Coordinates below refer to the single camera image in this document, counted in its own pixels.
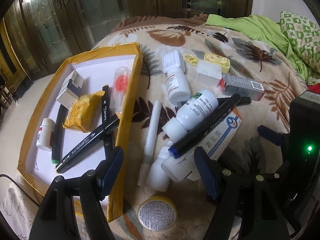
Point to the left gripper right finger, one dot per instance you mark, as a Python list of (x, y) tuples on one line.
[(210, 172)]

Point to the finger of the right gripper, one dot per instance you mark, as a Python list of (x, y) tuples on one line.
[(276, 138)]

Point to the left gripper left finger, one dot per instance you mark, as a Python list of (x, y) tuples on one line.
[(107, 172)]

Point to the white blue ointment box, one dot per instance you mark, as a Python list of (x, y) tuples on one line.
[(215, 142)]

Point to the white slim tube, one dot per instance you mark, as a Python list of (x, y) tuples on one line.
[(150, 143)]

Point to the black marker blue cap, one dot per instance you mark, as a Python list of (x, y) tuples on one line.
[(195, 135)]

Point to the black twin marker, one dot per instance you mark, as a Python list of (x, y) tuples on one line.
[(84, 146), (105, 114)]

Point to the yellow cream jar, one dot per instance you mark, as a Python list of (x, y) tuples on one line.
[(158, 213)]

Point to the large white medicine bottle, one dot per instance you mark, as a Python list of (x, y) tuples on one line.
[(195, 110)]

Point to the yellow snack packet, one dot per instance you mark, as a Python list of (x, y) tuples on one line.
[(81, 114)]

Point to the black marker green cap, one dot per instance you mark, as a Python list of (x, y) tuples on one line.
[(58, 132)]

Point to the small white pill bottle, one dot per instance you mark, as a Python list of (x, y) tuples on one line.
[(45, 135)]

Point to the white nasal spray bottle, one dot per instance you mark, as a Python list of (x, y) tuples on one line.
[(157, 179)]

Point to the yellow taped white tray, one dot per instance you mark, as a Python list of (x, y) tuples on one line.
[(98, 68)]

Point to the red quilted cushion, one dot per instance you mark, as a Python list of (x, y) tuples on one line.
[(314, 88)]

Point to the silver red small box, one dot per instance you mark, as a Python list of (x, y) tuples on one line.
[(231, 84)]

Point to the white square plastic case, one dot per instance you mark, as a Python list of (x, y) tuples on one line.
[(208, 73)]

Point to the green patterned pillow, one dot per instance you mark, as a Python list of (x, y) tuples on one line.
[(303, 35)]

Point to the green bed sheet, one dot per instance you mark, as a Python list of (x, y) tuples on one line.
[(263, 29)]

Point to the wooden glass wardrobe doors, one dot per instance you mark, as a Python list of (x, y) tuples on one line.
[(37, 35)]

